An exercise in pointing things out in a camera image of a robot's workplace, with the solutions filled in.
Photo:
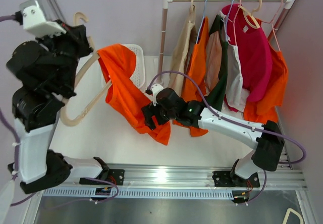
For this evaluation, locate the orange t shirt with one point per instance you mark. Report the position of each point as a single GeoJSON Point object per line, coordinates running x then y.
{"type": "Point", "coordinates": [196, 67]}
{"type": "Point", "coordinates": [118, 64]}

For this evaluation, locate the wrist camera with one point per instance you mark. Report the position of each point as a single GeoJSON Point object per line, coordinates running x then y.
{"type": "Point", "coordinates": [37, 21]}
{"type": "Point", "coordinates": [153, 91]}

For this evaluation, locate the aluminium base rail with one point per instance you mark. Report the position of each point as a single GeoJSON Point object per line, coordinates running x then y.
{"type": "Point", "coordinates": [178, 182]}

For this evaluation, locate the wooden hanger on magenta shirt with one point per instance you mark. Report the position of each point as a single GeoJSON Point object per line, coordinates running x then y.
{"type": "Point", "coordinates": [252, 14]}

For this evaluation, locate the light blue wire hanger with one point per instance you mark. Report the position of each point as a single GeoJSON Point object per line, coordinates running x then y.
{"type": "Point", "coordinates": [202, 20]}

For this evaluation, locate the pink wire hanger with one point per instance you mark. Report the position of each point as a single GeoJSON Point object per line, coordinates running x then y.
{"type": "Point", "coordinates": [273, 29]}

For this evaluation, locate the dark green garment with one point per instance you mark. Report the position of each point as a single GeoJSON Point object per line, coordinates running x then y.
{"type": "Point", "coordinates": [215, 97]}

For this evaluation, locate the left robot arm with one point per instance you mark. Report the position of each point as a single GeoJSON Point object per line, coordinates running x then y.
{"type": "Point", "coordinates": [47, 66]}

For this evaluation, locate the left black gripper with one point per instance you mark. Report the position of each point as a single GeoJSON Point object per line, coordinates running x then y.
{"type": "Point", "coordinates": [81, 41]}

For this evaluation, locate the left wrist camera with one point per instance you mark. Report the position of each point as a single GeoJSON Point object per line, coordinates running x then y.
{"type": "Point", "coordinates": [37, 21]}

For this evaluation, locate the far right orange garment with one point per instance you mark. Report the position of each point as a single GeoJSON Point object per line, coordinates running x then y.
{"type": "Point", "coordinates": [264, 110]}

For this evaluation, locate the white garment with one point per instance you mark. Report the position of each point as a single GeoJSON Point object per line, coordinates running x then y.
{"type": "Point", "coordinates": [235, 95]}

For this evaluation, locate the peach garment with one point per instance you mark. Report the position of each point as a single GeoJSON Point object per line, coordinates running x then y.
{"type": "Point", "coordinates": [213, 60]}

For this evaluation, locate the white perforated plastic basket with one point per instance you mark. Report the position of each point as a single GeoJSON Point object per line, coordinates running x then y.
{"type": "Point", "coordinates": [138, 76]}

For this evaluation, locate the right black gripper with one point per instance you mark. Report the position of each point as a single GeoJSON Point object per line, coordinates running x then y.
{"type": "Point", "coordinates": [150, 111]}

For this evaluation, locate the clothes rack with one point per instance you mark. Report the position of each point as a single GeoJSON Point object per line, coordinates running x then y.
{"type": "Point", "coordinates": [283, 13]}

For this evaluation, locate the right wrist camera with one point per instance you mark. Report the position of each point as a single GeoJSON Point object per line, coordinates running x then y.
{"type": "Point", "coordinates": [153, 91]}

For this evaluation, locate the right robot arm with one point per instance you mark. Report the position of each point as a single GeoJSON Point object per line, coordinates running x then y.
{"type": "Point", "coordinates": [264, 139]}

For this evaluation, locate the magenta t shirt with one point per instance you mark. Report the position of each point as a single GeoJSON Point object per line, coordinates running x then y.
{"type": "Point", "coordinates": [253, 48]}

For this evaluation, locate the beige t shirt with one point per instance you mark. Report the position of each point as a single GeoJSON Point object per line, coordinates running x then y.
{"type": "Point", "coordinates": [180, 53]}

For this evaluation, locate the beige shirt wooden hanger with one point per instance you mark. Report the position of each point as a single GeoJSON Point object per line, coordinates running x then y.
{"type": "Point", "coordinates": [192, 0]}

